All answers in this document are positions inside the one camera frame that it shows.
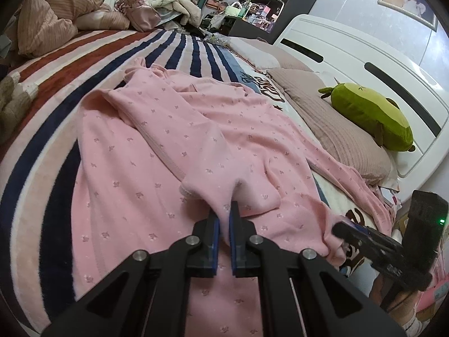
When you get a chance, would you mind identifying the beige fuzzy garment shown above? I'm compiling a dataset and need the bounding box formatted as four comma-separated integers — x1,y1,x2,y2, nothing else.
0,74,38,142

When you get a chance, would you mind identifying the pink patterned baby garment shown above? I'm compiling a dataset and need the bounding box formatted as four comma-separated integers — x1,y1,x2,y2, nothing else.
70,56,395,337

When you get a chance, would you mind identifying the striped fleece blanket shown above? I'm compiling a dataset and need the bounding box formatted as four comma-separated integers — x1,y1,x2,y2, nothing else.
0,28,386,337

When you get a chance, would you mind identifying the large taupe ribbed pillow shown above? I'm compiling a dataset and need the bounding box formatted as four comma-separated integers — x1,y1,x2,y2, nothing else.
267,68,399,185

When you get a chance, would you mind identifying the beige ribbed duvet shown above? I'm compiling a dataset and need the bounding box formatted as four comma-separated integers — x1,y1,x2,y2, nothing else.
17,0,131,58

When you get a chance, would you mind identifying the person's right hand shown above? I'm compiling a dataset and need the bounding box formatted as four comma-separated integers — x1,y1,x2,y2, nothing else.
368,275,420,324

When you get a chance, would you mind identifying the dark shelf unit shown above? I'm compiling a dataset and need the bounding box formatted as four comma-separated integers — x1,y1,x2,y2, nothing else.
228,0,334,40

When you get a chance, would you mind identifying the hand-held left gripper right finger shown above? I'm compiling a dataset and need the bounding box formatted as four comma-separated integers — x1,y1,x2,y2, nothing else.
229,200,407,337

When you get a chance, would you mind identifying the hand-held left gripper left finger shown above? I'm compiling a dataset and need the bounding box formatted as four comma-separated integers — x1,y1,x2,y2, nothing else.
42,210,221,337

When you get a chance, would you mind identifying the white bed headboard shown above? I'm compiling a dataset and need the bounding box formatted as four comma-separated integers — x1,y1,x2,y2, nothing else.
274,14,449,205

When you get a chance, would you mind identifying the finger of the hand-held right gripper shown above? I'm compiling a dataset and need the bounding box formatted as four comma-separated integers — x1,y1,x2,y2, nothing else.
331,218,405,254

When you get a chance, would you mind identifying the cream blanket pile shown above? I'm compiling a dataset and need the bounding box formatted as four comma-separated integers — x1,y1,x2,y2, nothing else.
145,0,203,28

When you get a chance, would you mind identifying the framed wall picture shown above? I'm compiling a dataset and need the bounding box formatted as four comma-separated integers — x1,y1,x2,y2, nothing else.
377,0,439,32

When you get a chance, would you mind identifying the green avocado plush toy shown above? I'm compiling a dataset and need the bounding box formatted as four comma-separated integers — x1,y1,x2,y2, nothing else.
319,82,417,154

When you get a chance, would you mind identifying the small pale pink pillow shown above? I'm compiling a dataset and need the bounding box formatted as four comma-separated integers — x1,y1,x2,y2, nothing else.
228,37,313,71

